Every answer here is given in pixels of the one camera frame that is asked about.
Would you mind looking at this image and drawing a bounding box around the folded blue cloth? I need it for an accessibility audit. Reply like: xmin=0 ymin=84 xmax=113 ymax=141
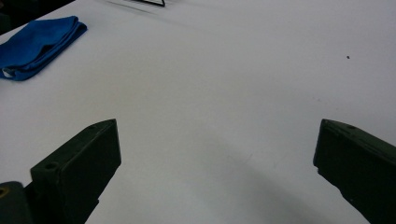
xmin=0 ymin=15 xmax=89 ymax=82

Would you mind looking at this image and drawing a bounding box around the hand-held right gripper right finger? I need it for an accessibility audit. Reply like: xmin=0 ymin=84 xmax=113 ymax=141
xmin=313 ymin=119 xmax=396 ymax=224

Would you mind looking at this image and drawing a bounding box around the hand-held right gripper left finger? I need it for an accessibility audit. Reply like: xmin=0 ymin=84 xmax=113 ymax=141
xmin=23 ymin=118 xmax=122 ymax=224

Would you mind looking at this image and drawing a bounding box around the black metal stand base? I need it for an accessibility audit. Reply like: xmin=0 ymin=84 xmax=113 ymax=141
xmin=106 ymin=0 xmax=166 ymax=15

